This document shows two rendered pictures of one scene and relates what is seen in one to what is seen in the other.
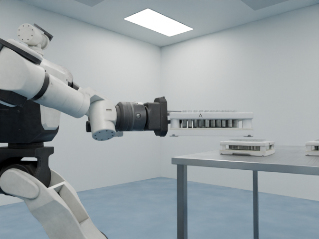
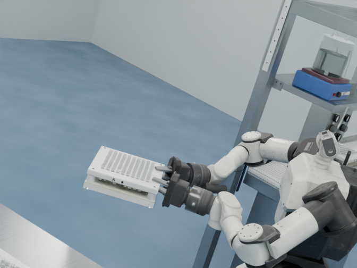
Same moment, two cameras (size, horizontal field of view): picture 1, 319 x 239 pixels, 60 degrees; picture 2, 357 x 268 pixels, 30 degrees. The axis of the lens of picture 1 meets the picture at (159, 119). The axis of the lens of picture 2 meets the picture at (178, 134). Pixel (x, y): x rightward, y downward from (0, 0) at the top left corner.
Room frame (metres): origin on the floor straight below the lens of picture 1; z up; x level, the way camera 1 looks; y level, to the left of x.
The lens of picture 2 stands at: (3.10, -0.30, 1.96)
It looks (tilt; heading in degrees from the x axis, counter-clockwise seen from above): 18 degrees down; 173
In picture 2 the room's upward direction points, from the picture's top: 17 degrees clockwise
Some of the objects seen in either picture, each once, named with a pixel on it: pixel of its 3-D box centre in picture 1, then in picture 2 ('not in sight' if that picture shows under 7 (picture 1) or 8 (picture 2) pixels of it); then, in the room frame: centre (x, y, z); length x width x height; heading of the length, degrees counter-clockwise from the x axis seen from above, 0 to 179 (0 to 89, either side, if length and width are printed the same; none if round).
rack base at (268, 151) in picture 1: (248, 151); not in sight; (1.58, -0.50, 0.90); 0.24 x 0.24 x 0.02; 57
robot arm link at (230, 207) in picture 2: not in sight; (226, 211); (1.10, 0.18, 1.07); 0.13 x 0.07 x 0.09; 12
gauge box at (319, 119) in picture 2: not in sight; (324, 126); (0.21, 0.70, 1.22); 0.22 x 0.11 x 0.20; 139
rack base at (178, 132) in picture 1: (208, 131); (124, 181); (0.94, -0.16, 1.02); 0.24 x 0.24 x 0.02; 84
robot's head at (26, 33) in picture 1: (33, 40); (326, 147); (1.00, 0.46, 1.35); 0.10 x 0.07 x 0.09; 174
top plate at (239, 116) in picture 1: (208, 117); (127, 169); (0.94, -0.16, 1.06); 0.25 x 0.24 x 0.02; 174
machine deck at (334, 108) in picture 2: not in sight; (326, 91); (-0.03, 0.73, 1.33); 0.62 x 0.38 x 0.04; 139
